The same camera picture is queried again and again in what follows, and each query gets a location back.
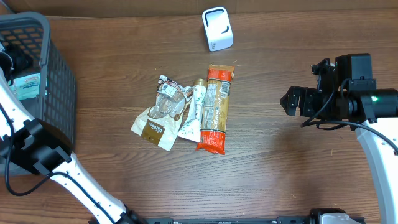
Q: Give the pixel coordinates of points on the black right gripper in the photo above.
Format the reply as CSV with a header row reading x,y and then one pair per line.
x,y
306,95

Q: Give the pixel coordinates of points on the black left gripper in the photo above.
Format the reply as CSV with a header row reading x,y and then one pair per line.
x,y
25,60

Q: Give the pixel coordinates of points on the orange gold pasta package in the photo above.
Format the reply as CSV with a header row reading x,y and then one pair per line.
x,y
215,109

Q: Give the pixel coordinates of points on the white bamboo print tube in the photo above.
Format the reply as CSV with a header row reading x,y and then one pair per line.
x,y
192,126

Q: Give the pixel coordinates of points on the clear brown snack pouch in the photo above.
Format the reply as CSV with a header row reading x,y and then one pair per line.
x,y
161,123

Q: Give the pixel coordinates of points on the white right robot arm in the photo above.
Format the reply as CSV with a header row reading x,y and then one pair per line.
x,y
347,95

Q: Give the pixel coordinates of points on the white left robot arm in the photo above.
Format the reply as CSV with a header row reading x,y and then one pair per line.
x,y
41,148

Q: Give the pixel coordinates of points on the white barcode scanner stand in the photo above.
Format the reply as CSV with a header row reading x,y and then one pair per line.
x,y
217,28

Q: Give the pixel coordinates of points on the grey plastic mesh basket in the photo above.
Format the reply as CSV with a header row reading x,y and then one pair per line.
x,y
56,102

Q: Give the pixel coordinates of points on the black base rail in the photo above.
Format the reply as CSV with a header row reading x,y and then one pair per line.
x,y
318,215

